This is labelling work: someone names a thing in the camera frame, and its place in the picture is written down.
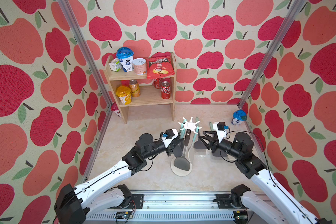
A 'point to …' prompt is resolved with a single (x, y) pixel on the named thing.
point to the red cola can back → (157, 83)
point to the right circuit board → (241, 217)
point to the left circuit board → (127, 214)
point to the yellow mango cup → (124, 93)
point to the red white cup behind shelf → (115, 108)
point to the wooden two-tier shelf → (149, 94)
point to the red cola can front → (165, 90)
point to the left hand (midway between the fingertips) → (183, 140)
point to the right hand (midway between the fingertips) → (203, 137)
